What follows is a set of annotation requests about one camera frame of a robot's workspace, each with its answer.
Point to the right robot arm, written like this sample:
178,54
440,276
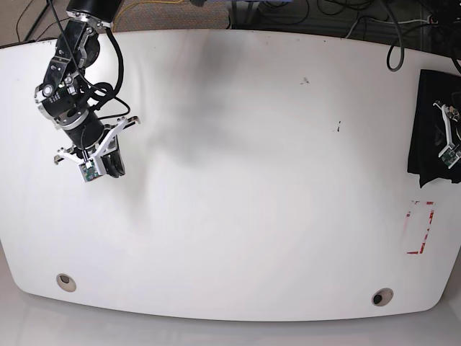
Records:
71,102

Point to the red tape marking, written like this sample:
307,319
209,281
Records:
417,226

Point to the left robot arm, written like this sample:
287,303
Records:
444,22

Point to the black t-shirt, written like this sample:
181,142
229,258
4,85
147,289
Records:
428,134

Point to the table grommet hole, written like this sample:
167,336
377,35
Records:
382,297
66,283

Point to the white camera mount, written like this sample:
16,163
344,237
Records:
450,154
90,163

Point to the right table grommet hole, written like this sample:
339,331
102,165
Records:
382,297

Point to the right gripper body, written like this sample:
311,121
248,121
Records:
85,131

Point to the left table grommet hole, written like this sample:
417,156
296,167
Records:
66,283

